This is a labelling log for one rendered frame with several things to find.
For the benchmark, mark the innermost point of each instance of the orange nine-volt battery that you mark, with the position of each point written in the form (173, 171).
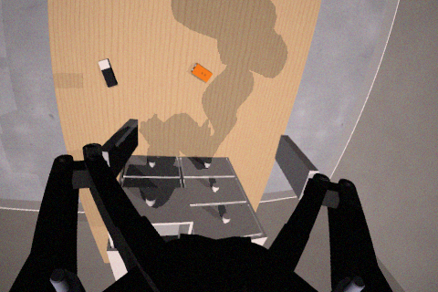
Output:
(201, 72)

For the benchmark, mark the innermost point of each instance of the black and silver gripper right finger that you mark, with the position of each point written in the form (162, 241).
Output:
(353, 264)

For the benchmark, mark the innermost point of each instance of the white chest of drawers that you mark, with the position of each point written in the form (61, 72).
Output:
(115, 260)

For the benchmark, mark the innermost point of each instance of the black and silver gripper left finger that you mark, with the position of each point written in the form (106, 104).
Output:
(52, 263)

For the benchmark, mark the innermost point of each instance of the black and white eraser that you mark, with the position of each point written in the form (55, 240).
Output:
(107, 72)

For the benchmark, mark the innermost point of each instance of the grey drawer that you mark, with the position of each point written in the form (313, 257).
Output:
(201, 168)
(213, 222)
(201, 192)
(172, 207)
(151, 167)
(150, 183)

